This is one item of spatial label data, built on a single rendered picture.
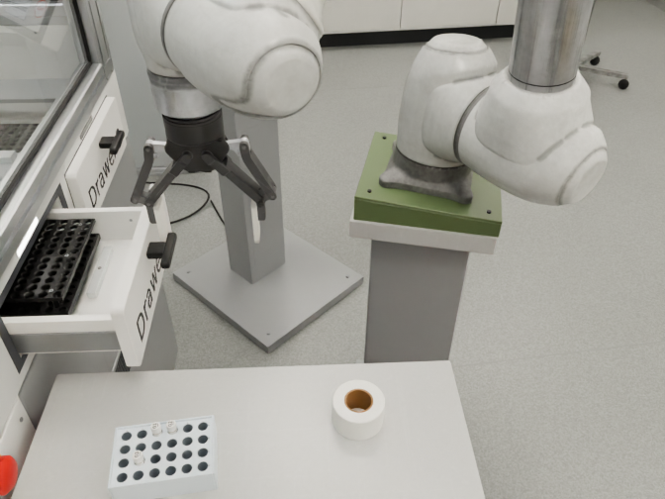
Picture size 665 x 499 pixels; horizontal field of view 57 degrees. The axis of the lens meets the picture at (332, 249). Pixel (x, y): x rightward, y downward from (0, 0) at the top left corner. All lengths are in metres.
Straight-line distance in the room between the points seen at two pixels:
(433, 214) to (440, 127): 0.16
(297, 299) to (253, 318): 0.16
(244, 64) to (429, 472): 0.54
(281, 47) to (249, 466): 0.52
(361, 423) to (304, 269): 1.39
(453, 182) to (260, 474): 0.66
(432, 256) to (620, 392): 0.95
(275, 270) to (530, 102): 1.37
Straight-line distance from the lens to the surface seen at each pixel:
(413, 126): 1.15
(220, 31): 0.59
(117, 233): 1.06
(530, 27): 0.94
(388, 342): 1.46
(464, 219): 1.16
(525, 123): 0.97
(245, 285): 2.11
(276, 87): 0.57
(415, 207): 1.15
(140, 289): 0.88
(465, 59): 1.10
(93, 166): 1.17
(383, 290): 1.34
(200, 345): 2.00
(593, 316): 2.23
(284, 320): 2.00
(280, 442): 0.85
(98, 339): 0.87
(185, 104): 0.77
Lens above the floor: 1.47
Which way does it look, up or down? 40 degrees down
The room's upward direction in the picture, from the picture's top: straight up
